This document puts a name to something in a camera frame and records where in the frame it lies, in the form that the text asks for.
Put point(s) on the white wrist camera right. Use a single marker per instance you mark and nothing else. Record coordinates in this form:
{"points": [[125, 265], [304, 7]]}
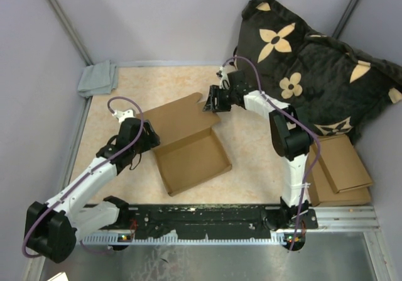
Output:
{"points": [[222, 74]]}

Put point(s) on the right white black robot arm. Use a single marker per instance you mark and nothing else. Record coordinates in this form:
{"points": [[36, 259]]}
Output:
{"points": [[290, 141]]}

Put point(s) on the black floral plush cushion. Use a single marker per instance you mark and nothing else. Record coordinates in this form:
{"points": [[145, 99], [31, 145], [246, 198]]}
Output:
{"points": [[340, 88]]}

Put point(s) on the grey folded cloth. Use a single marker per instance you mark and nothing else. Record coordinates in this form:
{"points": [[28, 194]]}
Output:
{"points": [[98, 79]]}

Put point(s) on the white paper corner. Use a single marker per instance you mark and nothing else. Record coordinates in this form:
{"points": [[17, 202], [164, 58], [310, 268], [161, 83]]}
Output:
{"points": [[62, 276]]}

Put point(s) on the large flat cardboard box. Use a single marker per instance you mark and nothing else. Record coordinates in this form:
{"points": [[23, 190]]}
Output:
{"points": [[320, 192]]}

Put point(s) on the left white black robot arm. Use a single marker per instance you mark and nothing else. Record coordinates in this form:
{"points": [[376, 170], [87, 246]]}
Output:
{"points": [[53, 228]]}

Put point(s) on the brown cardboard box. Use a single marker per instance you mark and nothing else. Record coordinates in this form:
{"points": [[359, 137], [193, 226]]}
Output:
{"points": [[190, 152]]}

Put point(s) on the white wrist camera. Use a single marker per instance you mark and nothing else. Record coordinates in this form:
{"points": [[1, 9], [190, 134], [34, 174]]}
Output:
{"points": [[121, 116], [222, 74]]}

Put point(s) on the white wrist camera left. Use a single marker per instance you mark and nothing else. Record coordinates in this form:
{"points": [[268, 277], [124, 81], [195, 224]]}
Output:
{"points": [[121, 116]]}

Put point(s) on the small flat cardboard box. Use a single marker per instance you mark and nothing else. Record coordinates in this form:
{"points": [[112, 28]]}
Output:
{"points": [[341, 164]]}

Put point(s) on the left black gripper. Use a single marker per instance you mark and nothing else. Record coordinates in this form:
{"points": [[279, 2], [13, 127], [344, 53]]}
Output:
{"points": [[152, 137]]}

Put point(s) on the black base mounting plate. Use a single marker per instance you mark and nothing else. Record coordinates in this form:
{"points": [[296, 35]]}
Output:
{"points": [[199, 221]]}

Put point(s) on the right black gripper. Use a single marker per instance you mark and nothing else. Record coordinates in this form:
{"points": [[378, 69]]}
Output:
{"points": [[216, 93]]}

